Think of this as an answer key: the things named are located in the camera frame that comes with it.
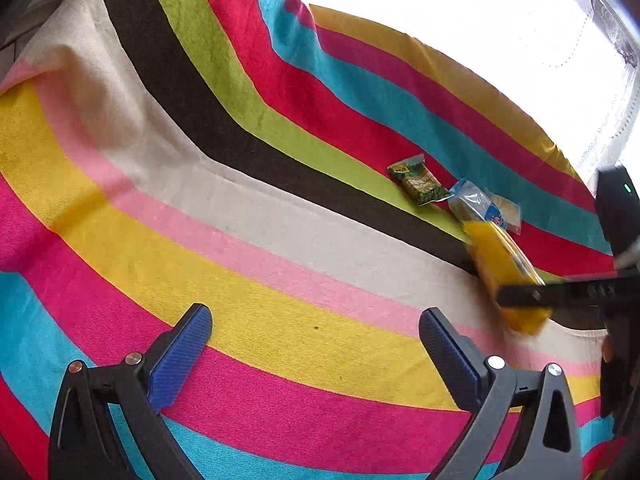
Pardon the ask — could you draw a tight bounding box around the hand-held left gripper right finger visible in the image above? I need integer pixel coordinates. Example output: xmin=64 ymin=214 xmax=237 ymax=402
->
xmin=419 ymin=307 xmax=583 ymax=480

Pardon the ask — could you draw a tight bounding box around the floral lace curtain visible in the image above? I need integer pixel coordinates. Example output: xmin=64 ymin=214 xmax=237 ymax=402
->
xmin=575 ymin=0 xmax=640 ymax=173

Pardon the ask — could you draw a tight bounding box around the striped tablecloth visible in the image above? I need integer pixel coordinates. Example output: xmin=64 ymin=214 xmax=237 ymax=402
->
xmin=0 ymin=0 xmax=621 ymax=480

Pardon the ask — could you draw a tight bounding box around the long yellow snack packet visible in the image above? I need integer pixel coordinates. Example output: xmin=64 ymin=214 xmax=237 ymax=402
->
xmin=462 ymin=219 xmax=552 ymax=337

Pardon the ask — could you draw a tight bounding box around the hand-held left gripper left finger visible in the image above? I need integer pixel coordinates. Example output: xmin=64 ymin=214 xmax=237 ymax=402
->
xmin=47 ymin=302 xmax=213 ymax=480

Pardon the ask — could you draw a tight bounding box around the green yellow snack packet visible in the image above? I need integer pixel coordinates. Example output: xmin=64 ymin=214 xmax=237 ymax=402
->
xmin=388 ymin=154 xmax=447 ymax=207

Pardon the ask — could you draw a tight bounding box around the blue clear snack packet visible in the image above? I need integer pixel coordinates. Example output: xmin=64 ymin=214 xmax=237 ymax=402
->
xmin=447 ymin=178 xmax=522 ymax=235

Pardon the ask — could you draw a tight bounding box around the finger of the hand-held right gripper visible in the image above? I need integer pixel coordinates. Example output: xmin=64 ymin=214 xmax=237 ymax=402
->
xmin=497 ymin=269 xmax=640 ymax=311

